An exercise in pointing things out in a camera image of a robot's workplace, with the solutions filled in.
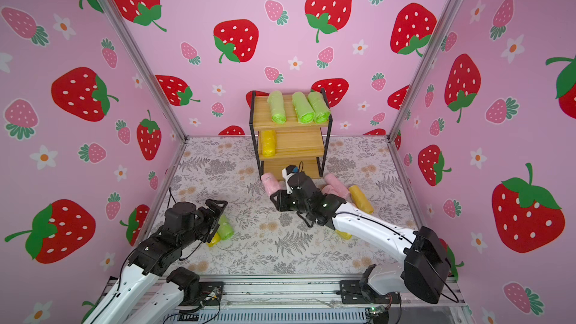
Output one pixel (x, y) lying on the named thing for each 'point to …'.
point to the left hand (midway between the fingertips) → (227, 209)
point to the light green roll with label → (225, 230)
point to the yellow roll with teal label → (344, 235)
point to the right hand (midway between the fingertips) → (277, 192)
